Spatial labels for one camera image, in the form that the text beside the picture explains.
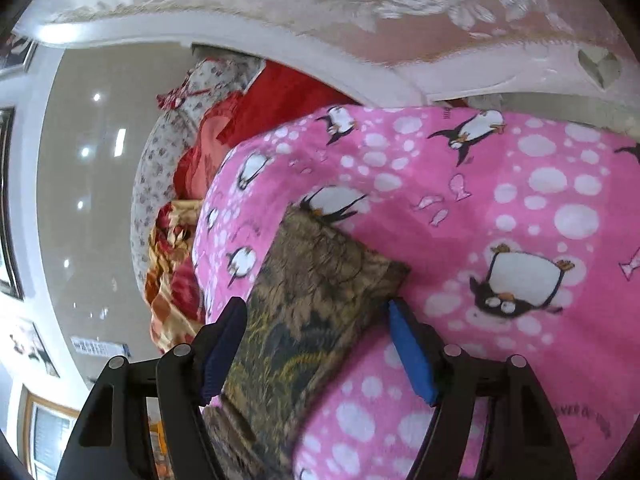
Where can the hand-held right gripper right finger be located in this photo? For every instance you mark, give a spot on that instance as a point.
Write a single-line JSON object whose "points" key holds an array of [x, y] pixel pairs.
{"points": [[412, 355]]}

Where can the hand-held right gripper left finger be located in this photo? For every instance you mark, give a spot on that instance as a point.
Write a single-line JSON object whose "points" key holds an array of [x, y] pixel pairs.
{"points": [[225, 345]]}

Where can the brown patterned small cloth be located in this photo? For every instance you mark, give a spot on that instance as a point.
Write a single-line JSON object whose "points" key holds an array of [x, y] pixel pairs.
{"points": [[310, 310]]}

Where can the dark red blanket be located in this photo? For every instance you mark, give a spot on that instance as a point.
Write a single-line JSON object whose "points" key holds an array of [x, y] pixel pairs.
{"points": [[187, 285]]}

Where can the orange red floral quilt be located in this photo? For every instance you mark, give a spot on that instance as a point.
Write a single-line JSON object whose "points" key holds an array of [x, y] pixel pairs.
{"points": [[165, 270]]}

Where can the pink penguin blanket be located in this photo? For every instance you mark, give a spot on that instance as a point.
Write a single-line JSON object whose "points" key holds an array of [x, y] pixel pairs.
{"points": [[450, 185]]}

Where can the wooden framed window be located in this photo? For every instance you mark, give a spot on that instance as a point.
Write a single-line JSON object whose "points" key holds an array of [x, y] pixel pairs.
{"points": [[45, 435]]}

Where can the coral embroidered pillow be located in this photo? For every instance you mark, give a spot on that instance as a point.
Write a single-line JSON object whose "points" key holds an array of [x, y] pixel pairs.
{"points": [[212, 130]]}

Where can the red bedsheet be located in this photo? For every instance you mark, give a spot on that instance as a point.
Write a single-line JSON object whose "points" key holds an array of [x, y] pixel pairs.
{"points": [[280, 95]]}

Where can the white floral cloth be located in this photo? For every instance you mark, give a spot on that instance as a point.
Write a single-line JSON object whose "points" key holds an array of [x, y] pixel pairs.
{"points": [[350, 5]]}

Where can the framed wall picture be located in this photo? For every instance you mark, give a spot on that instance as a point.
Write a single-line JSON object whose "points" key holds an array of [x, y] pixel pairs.
{"points": [[17, 52], [7, 200]]}

